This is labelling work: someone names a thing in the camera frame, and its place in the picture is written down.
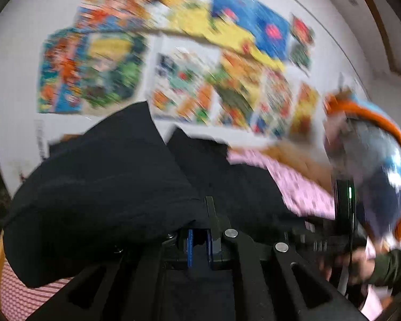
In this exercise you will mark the pink cloth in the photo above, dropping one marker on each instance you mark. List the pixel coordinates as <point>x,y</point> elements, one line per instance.
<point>297,187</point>

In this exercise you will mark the wooden door frame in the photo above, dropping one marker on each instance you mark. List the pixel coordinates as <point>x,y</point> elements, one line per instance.
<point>384,16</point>

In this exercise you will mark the person's right hand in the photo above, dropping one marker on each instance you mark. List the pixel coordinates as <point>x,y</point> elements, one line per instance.
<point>362,262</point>

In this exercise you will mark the red checked bed sheet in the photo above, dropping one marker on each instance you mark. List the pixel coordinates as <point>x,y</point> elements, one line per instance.
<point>30,294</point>

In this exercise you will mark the printed cushion with orange edge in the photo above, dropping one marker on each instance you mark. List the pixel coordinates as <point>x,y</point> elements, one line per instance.
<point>371,147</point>

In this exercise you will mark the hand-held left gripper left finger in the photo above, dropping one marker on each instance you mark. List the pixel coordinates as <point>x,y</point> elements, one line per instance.
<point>189,249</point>

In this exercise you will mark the group of colourful wall drawings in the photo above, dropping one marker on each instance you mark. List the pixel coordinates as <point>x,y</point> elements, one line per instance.
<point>103,63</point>

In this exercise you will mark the small white wall sticker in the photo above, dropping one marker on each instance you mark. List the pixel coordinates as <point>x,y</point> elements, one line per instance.
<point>41,138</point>

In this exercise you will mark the black padded jacket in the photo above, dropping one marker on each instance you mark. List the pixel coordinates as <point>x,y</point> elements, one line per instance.
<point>103,190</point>

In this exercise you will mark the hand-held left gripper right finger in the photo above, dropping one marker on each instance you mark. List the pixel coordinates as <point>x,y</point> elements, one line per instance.
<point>209,245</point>

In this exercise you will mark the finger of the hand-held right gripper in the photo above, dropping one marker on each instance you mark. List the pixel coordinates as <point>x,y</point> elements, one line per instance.
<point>315,243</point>

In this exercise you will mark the person's right forearm green sleeve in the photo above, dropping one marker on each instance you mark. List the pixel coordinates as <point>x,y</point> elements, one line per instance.
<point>392,266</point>

